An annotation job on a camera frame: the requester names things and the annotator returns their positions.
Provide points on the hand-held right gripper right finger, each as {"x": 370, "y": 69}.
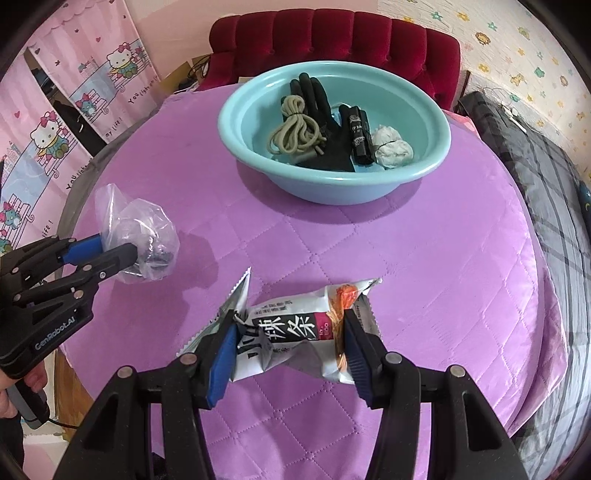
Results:
{"x": 358, "y": 364}

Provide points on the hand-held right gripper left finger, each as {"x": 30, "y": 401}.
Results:
{"x": 221, "y": 364}

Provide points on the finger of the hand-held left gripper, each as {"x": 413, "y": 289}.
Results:
{"x": 85, "y": 249}
{"x": 115, "y": 261}

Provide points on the clear plastic bag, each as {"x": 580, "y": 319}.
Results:
{"x": 134, "y": 221}

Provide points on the silver snack packet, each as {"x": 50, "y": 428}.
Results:
{"x": 295, "y": 337}

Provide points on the white cloth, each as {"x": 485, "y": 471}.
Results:
{"x": 392, "y": 147}

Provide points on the teal plastic basin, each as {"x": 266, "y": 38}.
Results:
{"x": 415, "y": 138}

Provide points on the person's left hand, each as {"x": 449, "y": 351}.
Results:
{"x": 36, "y": 381}

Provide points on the grey table underlay cloth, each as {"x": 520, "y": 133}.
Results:
{"x": 81, "y": 194}

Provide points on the purple quilted table cover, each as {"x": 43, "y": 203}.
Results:
{"x": 415, "y": 277}

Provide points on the pink cartoon cat curtain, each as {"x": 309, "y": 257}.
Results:
{"x": 101, "y": 69}
{"x": 32, "y": 152}

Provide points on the brown cardboard box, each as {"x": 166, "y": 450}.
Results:
{"x": 175, "y": 76}

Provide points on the black work glove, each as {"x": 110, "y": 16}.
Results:
{"x": 332, "y": 152}

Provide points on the grey plaid blanket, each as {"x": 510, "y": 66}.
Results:
{"x": 554, "y": 230}

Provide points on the pink floral bedsheet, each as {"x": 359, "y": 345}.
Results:
{"x": 461, "y": 121}

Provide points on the navy patterned pillow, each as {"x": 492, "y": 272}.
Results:
{"x": 585, "y": 198}

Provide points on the white charger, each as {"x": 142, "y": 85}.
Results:
{"x": 516, "y": 121}

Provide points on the red velvet tufted sofa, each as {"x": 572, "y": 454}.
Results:
{"x": 323, "y": 32}

